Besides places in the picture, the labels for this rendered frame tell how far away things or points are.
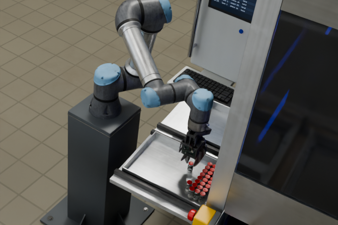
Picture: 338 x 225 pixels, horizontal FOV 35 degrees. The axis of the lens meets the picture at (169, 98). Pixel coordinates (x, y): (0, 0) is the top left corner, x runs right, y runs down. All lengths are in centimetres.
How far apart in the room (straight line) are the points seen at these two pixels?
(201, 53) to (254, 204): 124
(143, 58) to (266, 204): 69
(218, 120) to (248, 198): 72
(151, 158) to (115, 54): 224
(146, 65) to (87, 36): 261
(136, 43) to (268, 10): 74
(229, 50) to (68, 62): 180
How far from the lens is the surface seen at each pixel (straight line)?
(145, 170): 213
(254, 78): 149
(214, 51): 277
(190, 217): 184
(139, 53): 197
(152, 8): 211
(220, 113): 245
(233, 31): 267
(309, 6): 135
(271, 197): 172
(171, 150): 222
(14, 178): 330
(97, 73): 238
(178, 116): 239
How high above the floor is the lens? 241
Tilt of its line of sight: 38 degrees down
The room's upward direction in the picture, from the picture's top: 9 degrees clockwise
